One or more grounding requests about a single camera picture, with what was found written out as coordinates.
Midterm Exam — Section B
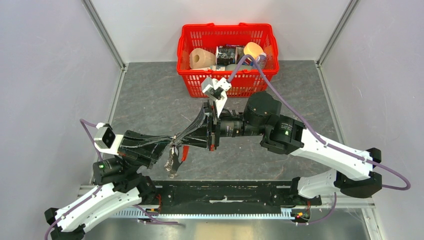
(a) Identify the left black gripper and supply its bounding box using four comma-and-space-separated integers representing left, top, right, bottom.
120, 127, 175, 174

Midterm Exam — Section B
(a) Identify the dark snack packet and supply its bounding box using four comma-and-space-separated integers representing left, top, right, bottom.
215, 46, 236, 66

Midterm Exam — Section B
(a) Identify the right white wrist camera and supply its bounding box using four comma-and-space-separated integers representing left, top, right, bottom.
201, 76, 232, 117

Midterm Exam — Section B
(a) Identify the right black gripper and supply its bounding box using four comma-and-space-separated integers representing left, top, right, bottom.
174, 99, 266, 151

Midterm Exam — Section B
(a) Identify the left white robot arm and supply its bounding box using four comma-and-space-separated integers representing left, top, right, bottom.
44, 126, 173, 240

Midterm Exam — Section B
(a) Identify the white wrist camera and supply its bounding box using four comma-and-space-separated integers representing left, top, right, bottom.
93, 122, 124, 156
201, 76, 232, 117

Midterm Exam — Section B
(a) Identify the red plastic shopping basket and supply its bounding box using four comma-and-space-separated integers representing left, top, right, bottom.
176, 22, 280, 98

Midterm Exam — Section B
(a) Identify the white toothed cable strip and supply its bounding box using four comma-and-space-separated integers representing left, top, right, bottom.
110, 207, 295, 221

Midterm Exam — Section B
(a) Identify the toilet paper roll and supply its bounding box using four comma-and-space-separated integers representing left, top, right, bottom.
189, 48, 216, 69

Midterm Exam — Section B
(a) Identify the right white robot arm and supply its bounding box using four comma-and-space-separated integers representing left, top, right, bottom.
174, 91, 383, 205

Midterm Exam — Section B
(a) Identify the clear plastic bottle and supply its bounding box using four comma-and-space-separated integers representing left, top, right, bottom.
256, 52, 267, 70

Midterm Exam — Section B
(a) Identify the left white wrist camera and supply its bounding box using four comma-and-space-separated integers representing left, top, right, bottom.
93, 122, 124, 156

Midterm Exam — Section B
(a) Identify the orange sponge disc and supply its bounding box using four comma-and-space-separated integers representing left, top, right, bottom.
243, 41, 265, 59

